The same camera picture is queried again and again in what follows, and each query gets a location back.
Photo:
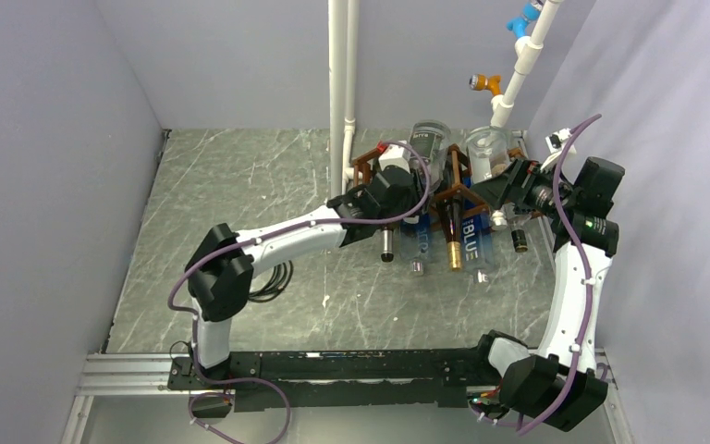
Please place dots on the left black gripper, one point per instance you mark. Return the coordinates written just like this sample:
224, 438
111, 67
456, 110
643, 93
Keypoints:
416, 197

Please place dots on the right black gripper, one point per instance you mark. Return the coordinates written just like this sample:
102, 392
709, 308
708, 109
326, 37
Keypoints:
524, 172

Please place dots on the clear bottle with cork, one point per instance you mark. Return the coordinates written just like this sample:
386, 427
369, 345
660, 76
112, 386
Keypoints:
487, 150

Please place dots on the clear bottle dark label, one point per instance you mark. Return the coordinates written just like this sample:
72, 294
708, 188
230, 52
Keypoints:
431, 139

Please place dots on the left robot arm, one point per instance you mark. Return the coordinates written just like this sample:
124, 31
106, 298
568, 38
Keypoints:
219, 274

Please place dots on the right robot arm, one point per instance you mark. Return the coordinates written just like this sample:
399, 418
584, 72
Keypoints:
556, 384

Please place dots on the brown wooden wine rack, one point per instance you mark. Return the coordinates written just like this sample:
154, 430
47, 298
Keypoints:
361, 170

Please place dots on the brown bottle gold foil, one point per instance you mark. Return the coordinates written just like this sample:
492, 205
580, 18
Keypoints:
449, 214

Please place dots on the small dark bottle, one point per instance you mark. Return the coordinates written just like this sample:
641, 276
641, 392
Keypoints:
518, 234

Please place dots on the clear blue-label bottle left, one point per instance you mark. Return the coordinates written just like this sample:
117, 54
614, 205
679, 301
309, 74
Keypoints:
415, 241

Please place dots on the clear blue-label bottle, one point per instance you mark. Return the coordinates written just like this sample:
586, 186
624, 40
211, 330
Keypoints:
415, 241
477, 250

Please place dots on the clear blue-label bottle right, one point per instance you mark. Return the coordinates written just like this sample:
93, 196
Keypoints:
477, 250

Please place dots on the dark green wine bottle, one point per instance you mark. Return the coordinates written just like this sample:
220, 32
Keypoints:
387, 253

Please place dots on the orange pipe valve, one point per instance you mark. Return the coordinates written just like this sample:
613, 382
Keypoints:
480, 82

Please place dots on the white angled pvc pipe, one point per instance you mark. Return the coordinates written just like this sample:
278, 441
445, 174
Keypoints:
527, 49

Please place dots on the blue pipe valve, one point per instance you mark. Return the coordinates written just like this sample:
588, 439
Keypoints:
530, 12

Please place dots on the white vertical pvc pipe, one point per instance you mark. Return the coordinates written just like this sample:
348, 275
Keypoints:
343, 38

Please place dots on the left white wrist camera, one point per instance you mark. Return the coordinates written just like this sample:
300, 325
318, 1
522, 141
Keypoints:
394, 155

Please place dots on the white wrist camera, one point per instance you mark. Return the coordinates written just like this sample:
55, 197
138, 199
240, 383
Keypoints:
555, 143
394, 155

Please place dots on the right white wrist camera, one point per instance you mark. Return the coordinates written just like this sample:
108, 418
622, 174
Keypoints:
555, 143

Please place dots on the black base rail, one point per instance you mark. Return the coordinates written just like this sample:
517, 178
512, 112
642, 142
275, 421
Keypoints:
257, 380

